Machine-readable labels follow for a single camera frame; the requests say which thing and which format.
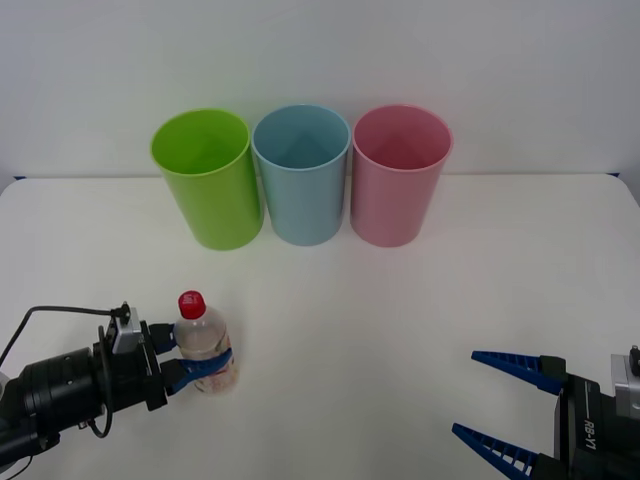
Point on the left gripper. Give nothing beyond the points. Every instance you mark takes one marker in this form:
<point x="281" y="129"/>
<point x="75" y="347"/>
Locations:
<point x="132" y="382"/>

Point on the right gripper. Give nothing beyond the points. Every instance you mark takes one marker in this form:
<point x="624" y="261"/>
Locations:
<point x="595" y="440"/>

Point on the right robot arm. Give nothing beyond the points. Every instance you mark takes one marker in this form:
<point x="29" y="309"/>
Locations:
<point x="626" y="385"/>

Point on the pale blue plastic bin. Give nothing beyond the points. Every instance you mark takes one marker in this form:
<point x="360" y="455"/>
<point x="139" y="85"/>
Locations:
<point x="305" y="205"/>

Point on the pink plastic bin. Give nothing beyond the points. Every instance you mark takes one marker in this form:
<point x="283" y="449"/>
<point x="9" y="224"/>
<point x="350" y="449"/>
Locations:
<point x="390" y="205"/>

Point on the green plastic bin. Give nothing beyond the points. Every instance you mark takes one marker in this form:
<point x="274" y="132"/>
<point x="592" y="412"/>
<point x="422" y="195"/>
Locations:
<point x="215" y="200"/>

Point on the clear bottle with red cap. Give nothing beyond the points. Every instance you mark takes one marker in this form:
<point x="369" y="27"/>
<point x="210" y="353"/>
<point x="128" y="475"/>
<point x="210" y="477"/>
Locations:
<point x="201" y="337"/>

